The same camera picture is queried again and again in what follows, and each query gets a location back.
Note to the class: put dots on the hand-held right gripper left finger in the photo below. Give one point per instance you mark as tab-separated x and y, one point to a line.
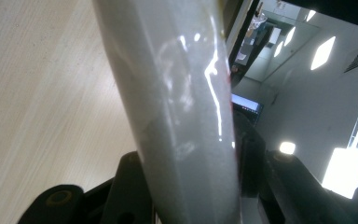
127	189

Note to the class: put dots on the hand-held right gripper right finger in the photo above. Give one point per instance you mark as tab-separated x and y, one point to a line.
251	155

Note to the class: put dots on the red and white sugar pouch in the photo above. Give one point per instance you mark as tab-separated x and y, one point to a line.
174	109

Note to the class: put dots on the round white lamp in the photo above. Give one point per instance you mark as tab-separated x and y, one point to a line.
287	147

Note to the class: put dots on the lit monitor screen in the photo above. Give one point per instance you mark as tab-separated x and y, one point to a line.
245	102

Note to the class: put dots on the bright white light panel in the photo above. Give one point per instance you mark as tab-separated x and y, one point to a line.
346	171

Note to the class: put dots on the white ceiling light panel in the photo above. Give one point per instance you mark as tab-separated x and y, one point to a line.
323	53
278	48
289	35
310	15

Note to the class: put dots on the ceiling air vent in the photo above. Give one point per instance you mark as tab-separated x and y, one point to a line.
354	60

